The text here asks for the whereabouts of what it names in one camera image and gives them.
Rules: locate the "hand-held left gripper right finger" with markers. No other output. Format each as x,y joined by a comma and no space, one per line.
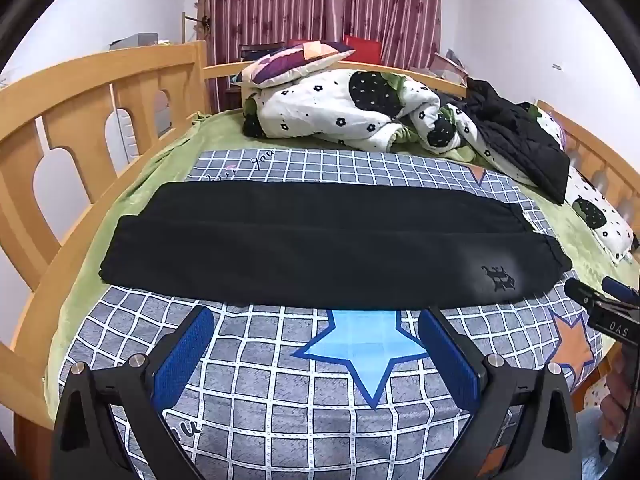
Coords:
447,360

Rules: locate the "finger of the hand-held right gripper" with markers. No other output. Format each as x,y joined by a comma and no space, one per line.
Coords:
620,290
582,291

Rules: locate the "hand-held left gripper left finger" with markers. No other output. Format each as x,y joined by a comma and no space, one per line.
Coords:
182,360

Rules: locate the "black pants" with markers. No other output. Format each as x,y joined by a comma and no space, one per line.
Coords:
300,245

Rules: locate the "person's right hand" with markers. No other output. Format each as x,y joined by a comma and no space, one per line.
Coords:
612,410

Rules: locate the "star printed cloth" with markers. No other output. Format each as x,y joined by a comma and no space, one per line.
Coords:
595,392

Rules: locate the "white floral pillow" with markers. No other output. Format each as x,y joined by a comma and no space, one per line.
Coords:
600,210

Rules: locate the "grey checked star blanket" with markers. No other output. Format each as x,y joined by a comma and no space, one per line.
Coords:
280,400

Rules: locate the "black quilted jacket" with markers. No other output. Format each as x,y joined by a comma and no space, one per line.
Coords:
515,135

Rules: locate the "green bed sheet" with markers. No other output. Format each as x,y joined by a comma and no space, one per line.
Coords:
125,190

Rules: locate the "white floral quilt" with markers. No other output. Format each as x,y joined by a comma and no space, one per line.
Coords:
325,105

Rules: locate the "purple patterned pillow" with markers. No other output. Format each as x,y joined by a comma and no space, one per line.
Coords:
290,62

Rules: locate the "grey box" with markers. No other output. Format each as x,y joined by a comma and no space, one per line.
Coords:
137,41

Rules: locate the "red box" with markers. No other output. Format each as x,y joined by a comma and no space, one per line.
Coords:
365,47

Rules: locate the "wooden coat rack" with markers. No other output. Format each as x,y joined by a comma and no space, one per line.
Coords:
192,22

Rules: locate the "maroon striped curtain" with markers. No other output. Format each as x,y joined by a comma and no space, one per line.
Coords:
310,0

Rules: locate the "wooden bed frame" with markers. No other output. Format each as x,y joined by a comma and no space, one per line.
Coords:
75,125

